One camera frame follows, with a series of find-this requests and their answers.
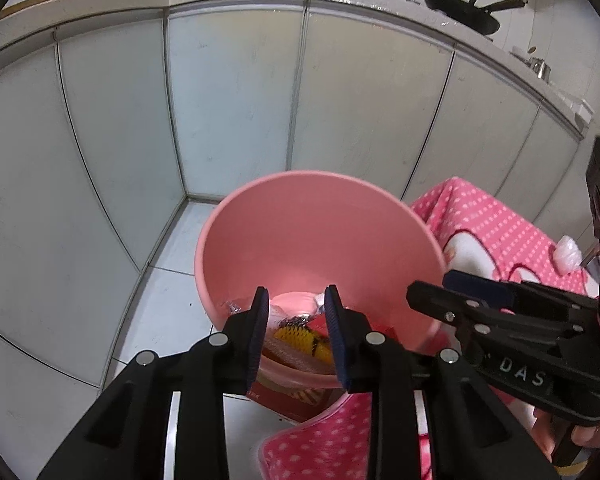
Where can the steel wool scrubber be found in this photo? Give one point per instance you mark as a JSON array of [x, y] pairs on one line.
[[297, 321]]

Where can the white plastic bag ball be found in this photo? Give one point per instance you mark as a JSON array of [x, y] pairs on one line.
[[567, 257]]

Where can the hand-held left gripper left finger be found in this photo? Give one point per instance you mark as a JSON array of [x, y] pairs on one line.
[[260, 330]]

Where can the small yellow sponge cloth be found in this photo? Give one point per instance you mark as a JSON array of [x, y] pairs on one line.
[[324, 351]]

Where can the pink plastic basin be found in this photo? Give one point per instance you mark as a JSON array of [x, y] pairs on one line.
[[305, 235]]

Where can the person's right hand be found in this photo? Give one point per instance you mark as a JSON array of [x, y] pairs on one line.
[[592, 437]]

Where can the pink polka dot blanket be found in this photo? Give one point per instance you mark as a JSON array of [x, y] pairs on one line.
[[480, 220]]

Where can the grey kitchen cabinet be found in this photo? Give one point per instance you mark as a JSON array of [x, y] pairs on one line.
[[230, 110]]

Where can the red patterned box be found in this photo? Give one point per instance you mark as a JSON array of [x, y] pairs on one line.
[[290, 402]]

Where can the black wok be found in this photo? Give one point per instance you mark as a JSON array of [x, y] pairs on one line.
[[465, 10]]

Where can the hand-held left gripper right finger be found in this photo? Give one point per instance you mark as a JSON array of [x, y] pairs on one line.
[[336, 330]]

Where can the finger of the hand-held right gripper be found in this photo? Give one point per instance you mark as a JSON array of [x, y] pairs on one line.
[[472, 282], [445, 305]]

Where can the clear plastic wrap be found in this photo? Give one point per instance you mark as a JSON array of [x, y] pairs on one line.
[[279, 315]]

